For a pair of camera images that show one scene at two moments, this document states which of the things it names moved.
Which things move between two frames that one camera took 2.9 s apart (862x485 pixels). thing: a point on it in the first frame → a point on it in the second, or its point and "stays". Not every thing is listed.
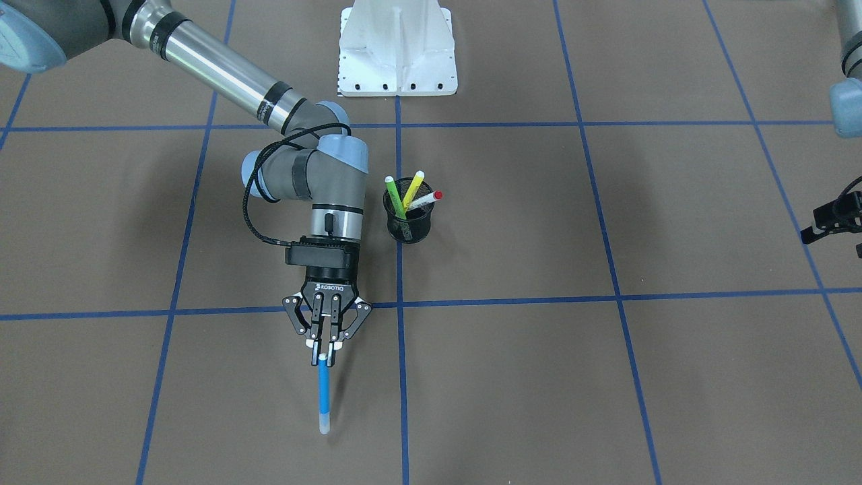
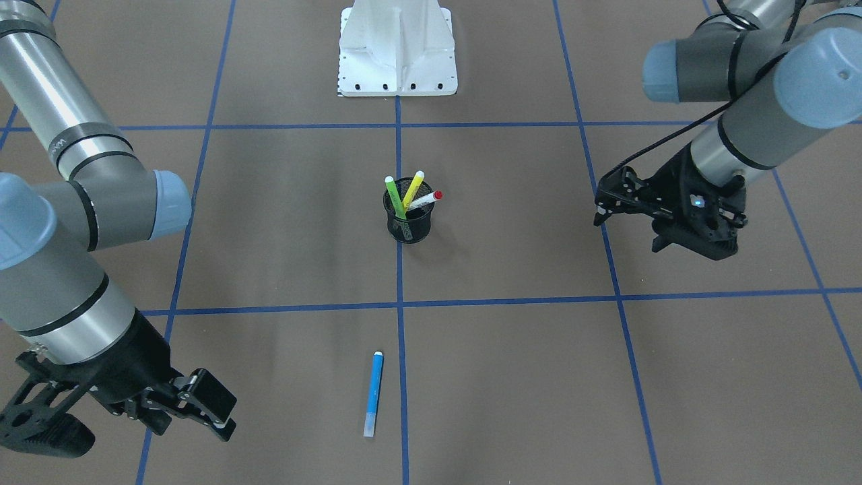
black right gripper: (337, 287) → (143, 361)
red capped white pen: (428, 199) stays
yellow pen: (415, 185) stays
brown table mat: (613, 289) stays
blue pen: (324, 395) → (373, 395)
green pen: (395, 197) stays
